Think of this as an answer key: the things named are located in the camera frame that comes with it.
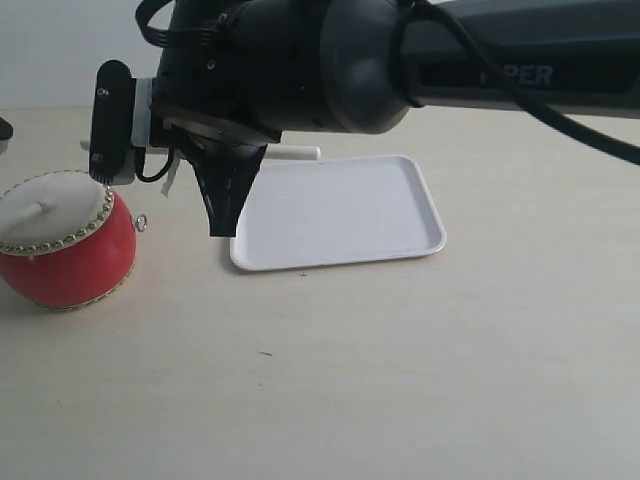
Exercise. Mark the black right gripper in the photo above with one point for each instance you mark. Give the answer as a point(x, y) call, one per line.
point(242, 72)

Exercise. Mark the white wooden drumstick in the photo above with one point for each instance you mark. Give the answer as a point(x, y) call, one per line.
point(273, 151)
point(30, 212)

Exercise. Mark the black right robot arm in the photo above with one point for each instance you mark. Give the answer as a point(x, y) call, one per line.
point(554, 60)

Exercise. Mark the red small drum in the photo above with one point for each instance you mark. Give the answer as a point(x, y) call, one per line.
point(75, 254)

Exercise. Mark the white plastic tray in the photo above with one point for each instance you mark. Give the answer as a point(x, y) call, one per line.
point(336, 212)

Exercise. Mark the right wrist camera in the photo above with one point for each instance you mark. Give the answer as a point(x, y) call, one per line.
point(120, 124)

